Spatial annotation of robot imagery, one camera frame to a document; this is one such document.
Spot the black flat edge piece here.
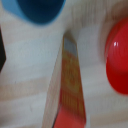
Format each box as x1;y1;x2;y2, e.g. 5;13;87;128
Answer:
0;29;8;72

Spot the blue plastic cup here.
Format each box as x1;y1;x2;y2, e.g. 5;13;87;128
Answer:
1;0;67;27

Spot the red plastic bowl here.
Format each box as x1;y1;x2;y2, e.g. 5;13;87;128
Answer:
104;17;128;96

